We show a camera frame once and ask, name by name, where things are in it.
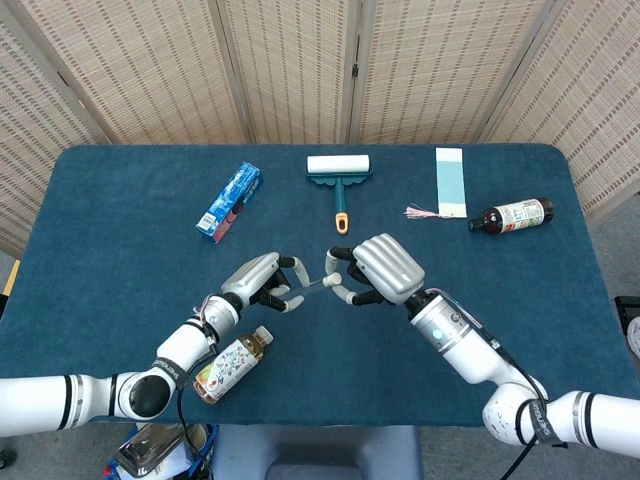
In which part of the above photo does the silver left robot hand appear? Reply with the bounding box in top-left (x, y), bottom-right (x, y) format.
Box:
top-left (220, 251), bottom-right (310, 314)

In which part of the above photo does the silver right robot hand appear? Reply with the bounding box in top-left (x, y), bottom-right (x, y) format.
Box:
top-left (325, 232), bottom-right (427, 306)

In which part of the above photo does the clear glass test tube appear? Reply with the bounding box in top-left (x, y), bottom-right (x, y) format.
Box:
top-left (285, 279), bottom-right (329, 301)

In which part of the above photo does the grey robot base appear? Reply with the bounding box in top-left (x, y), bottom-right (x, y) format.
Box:
top-left (208, 424), bottom-right (424, 480)

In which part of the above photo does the blue cookie box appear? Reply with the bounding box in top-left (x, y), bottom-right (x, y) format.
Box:
top-left (195, 161), bottom-right (265, 245)

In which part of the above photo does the yellow tea bottle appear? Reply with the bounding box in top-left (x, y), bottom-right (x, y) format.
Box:
top-left (192, 325), bottom-right (275, 406)

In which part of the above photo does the blue tablecloth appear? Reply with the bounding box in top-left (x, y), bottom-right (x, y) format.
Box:
top-left (0, 144), bottom-right (634, 430)

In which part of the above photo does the light blue tasselled bookmark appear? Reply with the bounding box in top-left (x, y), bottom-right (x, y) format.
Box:
top-left (403, 147), bottom-right (469, 222)

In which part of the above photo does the teal lint roller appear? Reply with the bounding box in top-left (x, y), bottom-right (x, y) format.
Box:
top-left (304, 154), bottom-right (375, 237)

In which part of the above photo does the dark sauce bottle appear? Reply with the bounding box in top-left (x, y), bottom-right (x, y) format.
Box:
top-left (468, 196), bottom-right (555, 235)

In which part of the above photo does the blue plastic crate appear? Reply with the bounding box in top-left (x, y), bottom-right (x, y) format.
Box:
top-left (102, 423), bottom-right (221, 480)

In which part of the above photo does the woven folding screen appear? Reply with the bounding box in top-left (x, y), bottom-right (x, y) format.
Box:
top-left (0, 0), bottom-right (640, 256)

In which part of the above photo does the black box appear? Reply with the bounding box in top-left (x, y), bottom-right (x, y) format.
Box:
top-left (613, 295), bottom-right (640, 331)

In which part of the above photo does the white round object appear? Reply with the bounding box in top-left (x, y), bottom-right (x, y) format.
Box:
top-left (626, 315), bottom-right (640, 359)

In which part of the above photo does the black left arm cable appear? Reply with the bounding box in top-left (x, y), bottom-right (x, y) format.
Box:
top-left (175, 344), bottom-right (214, 480)

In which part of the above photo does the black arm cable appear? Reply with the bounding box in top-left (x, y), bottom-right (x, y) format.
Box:
top-left (175, 344), bottom-right (214, 480)
top-left (439, 288), bottom-right (550, 480)

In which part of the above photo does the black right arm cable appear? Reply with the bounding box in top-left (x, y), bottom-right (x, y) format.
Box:
top-left (439, 288), bottom-right (550, 480)

